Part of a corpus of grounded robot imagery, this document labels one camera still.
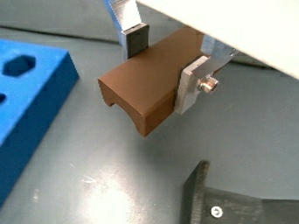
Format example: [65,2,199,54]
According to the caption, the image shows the black curved fixture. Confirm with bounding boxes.
[180,160,299,224]

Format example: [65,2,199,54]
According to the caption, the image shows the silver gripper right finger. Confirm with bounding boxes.
[173,35,239,114]

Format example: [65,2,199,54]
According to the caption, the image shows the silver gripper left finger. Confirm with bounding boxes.
[102,0,149,60]

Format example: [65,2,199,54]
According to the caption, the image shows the blue shape sorter block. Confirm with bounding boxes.
[0,39,78,207]

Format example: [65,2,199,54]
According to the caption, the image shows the brown arch object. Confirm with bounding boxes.
[97,26,203,137]

